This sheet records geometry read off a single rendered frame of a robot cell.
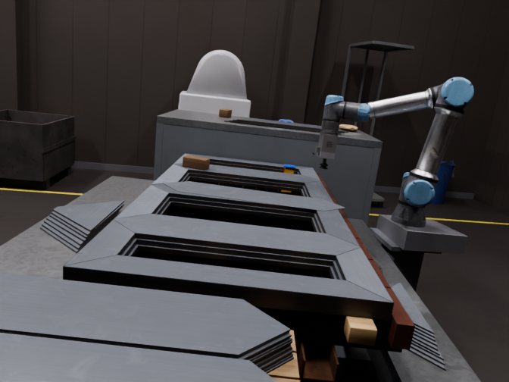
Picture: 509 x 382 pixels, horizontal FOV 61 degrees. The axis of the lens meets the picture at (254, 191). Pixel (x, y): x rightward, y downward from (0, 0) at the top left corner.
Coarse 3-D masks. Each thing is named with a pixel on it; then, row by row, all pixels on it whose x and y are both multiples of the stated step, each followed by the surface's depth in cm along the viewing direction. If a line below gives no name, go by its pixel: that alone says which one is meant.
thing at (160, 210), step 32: (320, 224) 148; (192, 256) 118; (224, 256) 118; (256, 256) 119; (288, 256) 119; (320, 256) 119; (160, 288) 96; (192, 288) 96; (224, 288) 95; (256, 288) 95
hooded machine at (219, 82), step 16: (208, 64) 449; (224, 64) 451; (240, 64) 454; (192, 80) 451; (208, 80) 453; (224, 80) 455; (240, 80) 457; (192, 96) 451; (208, 96) 454; (224, 96) 460; (240, 96) 462; (208, 112) 457; (240, 112) 462
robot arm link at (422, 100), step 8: (432, 88) 184; (400, 96) 188; (408, 96) 186; (416, 96) 185; (424, 96) 184; (432, 96) 182; (368, 104) 191; (376, 104) 190; (384, 104) 188; (392, 104) 187; (400, 104) 186; (408, 104) 186; (416, 104) 185; (424, 104) 184; (432, 104) 183; (376, 112) 190; (384, 112) 189; (392, 112) 189; (400, 112) 189
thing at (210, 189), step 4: (208, 184) 181; (212, 184) 182; (204, 188) 174; (208, 188) 175; (212, 188) 175; (216, 188) 176; (220, 188) 177; (224, 188) 178; (204, 192) 168; (208, 192) 169; (212, 192) 170; (216, 192) 170; (220, 192) 171
